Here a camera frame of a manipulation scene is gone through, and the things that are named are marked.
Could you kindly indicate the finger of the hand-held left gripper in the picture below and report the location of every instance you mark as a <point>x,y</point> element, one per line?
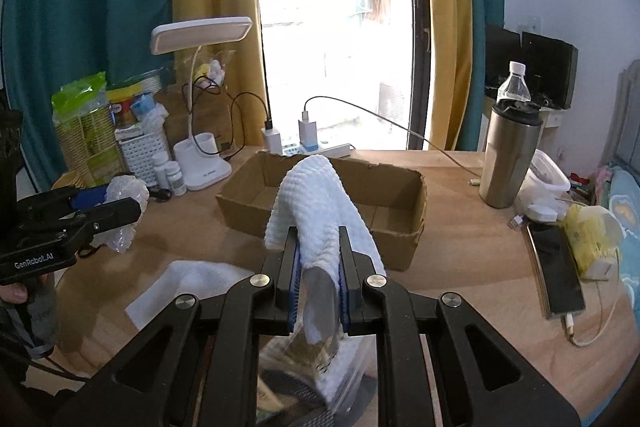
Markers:
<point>112,212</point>
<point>87,198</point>

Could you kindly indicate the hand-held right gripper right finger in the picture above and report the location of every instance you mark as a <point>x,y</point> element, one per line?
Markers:
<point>342,279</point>

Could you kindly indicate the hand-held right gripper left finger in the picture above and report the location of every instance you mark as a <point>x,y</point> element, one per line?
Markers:
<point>295,279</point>

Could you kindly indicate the clear bubble wrap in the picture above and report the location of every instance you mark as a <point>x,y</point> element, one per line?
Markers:
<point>127,192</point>

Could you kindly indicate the cardboard box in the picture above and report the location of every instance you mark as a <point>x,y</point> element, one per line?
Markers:
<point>395,222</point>

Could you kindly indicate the white waffle towel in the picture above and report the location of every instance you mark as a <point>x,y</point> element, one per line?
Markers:
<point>312,202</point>

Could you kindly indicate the cotton swab bag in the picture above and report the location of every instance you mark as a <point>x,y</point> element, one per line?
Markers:
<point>345,382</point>

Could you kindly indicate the person's left hand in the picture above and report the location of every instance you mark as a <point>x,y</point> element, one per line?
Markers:
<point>42,307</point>

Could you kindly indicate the white perforated basket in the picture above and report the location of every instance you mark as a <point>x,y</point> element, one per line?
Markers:
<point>142,157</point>

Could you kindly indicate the white pill bottle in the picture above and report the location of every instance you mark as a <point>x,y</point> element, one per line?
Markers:
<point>161,172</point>
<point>176,179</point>

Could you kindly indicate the green snack packet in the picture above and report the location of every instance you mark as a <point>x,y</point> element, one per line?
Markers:
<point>82,132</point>

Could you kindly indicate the flat white cloth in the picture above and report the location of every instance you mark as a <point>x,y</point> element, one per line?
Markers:
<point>200,279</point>

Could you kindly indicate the yellow lid jar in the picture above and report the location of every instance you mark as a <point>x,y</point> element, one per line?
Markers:
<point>122,104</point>

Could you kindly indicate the white power strip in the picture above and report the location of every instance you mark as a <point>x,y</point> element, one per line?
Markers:
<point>327,150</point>

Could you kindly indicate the white and blue charger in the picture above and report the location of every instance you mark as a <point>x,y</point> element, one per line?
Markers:
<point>308,129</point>

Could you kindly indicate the bag of cotton balls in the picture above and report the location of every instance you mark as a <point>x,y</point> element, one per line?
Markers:
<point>216,67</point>

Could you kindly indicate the white desk lamp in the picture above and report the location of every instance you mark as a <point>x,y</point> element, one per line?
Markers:
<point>205,32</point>

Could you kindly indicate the stainless steel tumbler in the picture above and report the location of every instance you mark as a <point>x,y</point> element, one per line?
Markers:
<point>507,157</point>

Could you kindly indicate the small white round device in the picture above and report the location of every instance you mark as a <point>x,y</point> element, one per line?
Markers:
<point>542,213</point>

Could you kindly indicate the black smartphone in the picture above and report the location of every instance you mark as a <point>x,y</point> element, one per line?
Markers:
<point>557,272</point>

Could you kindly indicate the white plastic container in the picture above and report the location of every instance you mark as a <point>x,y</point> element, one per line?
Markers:
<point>547,179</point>

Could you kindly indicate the clear water bottle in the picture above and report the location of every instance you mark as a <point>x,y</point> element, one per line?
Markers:
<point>514,84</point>

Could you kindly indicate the printed bed blanket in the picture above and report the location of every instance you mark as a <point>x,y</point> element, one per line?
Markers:
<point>622,202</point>

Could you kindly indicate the black boxes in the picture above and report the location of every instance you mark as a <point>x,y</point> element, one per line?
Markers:
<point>545,67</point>

